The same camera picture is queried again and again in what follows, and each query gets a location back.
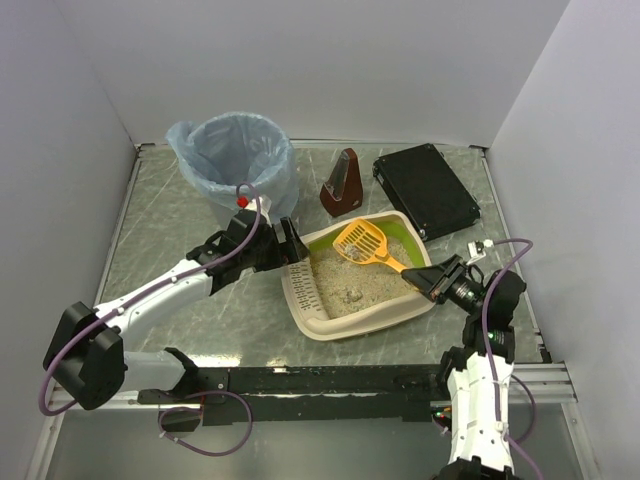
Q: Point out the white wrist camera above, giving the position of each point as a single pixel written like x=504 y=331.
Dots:
x=477 y=250
x=262 y=205

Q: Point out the black rectangular case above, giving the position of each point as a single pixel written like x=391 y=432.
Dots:
x=419 y=183

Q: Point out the brown wooden metronome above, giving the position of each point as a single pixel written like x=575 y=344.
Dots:
x=343 y=192

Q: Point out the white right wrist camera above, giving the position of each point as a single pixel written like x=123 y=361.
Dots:
x=477 y=250

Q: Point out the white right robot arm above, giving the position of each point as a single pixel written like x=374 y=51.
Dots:
x=478 y=374

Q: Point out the beige litter box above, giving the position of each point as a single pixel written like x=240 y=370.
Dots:
x=309 y=312

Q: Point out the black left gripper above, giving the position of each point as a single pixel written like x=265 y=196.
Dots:
x=279 y=246

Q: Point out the yellow litter scoop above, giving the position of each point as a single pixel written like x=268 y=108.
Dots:
x=371 y=241

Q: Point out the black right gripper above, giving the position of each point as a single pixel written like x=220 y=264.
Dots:
x=445 y=283

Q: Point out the aluminium rail frame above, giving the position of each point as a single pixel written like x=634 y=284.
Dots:
x=551 y=382

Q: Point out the grey bin with blue bag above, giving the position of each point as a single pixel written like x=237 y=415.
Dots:
x=219 y=154

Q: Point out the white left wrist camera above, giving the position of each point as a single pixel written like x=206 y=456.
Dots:
x=262 y=205

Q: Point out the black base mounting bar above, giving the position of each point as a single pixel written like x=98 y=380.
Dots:
x=408 y=392

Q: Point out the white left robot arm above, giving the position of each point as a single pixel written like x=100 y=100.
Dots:
x=87 y=355

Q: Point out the beige cat litter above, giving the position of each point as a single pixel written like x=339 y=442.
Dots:
x=346 y=288

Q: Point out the grey litter clump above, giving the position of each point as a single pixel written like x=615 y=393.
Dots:
x=351 y=252

